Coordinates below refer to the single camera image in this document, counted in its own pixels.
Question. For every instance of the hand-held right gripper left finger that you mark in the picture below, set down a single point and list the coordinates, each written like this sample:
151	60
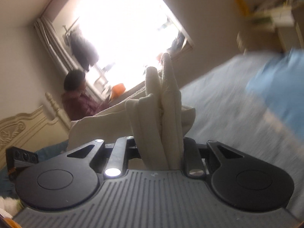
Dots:
131	147

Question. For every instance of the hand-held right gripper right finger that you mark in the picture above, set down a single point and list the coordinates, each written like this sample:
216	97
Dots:
188	147

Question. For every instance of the window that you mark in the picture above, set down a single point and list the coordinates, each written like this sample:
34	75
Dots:
123	33

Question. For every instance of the beige curtain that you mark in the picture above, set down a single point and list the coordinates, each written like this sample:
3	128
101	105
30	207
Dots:
52	45

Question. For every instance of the white shelf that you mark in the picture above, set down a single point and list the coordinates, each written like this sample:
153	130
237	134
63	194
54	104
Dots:
273	21

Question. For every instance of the light blue cloth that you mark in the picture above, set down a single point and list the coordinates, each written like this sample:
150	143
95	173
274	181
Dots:
282	83

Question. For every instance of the white sweatshirt with bear outline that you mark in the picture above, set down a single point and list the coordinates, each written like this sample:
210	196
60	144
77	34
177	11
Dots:
154	123

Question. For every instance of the dark hanging clothes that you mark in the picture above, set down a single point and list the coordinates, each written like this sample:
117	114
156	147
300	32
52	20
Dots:
82	49

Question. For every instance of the orange container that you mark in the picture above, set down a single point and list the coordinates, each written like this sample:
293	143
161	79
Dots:
118	90

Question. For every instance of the white fluffy robe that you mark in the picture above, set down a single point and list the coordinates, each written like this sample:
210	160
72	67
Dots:
8	206

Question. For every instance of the grey blanket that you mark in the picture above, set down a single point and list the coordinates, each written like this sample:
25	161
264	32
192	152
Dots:
225	104

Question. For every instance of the cream carved headboard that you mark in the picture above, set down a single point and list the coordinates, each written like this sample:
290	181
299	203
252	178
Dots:
26	125

